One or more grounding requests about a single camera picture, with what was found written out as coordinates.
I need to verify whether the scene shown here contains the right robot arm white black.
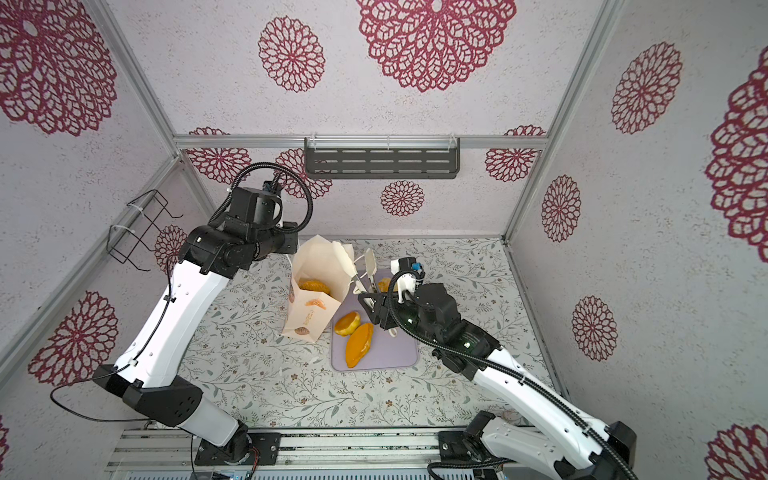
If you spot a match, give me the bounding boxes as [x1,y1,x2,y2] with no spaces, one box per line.
[355,257,637,479]

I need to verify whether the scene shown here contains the black wire wall rack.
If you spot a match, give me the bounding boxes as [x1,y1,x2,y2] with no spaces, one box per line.
[105,189,183,273]

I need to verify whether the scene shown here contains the large sesame bread loaf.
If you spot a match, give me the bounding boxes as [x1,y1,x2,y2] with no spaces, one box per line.
[298,279,331,295]

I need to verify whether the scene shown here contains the printed paper bag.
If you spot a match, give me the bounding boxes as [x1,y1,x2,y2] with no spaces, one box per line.
[282,235,356,343]

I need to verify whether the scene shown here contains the lavender tray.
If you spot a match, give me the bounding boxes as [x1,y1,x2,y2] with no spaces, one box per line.
[330,285,419,372]

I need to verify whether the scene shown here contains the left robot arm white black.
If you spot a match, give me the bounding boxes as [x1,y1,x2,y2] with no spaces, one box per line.
[94,180,298,461]

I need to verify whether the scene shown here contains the metal tongs with white tips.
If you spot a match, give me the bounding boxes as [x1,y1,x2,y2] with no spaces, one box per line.
[332,241,400,337]

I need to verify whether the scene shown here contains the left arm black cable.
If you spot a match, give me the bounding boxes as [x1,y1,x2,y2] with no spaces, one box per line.
[49,263,175,424]

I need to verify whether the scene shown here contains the grey wall shelf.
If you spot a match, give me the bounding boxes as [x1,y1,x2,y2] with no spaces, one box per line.
[304,137,461,180]

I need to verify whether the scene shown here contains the flaky yellow pastry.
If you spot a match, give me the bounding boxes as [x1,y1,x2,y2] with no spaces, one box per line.
[377,277,391,293]

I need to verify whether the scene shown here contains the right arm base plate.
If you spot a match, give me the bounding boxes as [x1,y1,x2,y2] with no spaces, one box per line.
[438,411,496,464]

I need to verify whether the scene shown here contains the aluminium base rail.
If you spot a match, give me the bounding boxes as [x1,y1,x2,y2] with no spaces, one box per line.
[105,427,463,474]

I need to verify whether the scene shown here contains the floral table mat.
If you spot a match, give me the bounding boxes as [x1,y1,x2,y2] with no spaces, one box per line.
[180,238,557,427]

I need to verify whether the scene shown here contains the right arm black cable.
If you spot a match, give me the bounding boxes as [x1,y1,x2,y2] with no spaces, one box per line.
[386,269,640,480]

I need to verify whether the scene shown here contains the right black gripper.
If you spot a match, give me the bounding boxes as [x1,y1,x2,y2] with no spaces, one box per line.
[361,289,445,350]

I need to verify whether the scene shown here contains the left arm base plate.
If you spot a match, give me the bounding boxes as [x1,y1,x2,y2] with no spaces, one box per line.
[194,431,282,467]

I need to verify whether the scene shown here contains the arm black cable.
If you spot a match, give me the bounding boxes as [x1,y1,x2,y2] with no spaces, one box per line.
[49,263,175,424]
[386,269,640,480]

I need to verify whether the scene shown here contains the small yellow croissant piece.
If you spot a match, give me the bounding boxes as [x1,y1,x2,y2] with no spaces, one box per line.
[334,311,361,337]

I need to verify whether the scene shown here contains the orange elongated bread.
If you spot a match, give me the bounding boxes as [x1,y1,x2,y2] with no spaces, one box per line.
[345,323,374,369]

